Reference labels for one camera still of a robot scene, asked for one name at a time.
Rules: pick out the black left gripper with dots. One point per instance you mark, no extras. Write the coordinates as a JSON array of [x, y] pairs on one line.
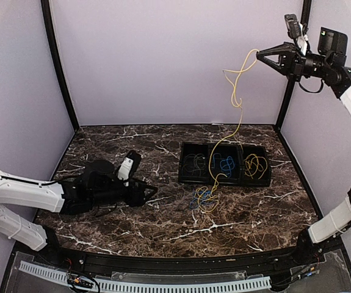
[[138, 192]]

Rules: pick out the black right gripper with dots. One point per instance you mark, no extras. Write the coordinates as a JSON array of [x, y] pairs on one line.
[[294, 60]]

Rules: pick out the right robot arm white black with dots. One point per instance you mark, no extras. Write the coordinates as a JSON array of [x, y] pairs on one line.
[[315, 120]]

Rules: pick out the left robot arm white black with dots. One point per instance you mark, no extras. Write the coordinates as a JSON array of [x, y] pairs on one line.
[[99, 184]]

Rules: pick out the black three-compartment tray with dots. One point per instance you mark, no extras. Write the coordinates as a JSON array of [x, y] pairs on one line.
[[231, 165]]

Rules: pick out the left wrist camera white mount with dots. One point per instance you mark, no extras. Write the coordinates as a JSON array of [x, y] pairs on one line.
[[128, 167]]

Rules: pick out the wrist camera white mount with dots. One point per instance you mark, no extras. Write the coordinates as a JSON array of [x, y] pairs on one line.
[[296, 32], [128, 167]]

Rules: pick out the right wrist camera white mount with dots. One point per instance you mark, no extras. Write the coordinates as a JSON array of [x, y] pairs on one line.
[[296, 32]]

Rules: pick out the right black frame post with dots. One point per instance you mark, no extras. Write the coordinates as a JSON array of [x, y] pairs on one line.
[[306, 11]]

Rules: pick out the black frame post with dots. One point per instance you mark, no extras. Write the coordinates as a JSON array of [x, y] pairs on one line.
[[57, 64], [306, 11]]

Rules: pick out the white slotted cable duct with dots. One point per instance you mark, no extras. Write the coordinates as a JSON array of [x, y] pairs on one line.
[[134, 282]]

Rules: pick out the black curved front rail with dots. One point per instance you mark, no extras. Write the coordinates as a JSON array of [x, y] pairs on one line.
[[274, 262]]

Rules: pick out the left black frame post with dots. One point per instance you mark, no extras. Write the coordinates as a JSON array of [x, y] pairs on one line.
[[57, 64]]

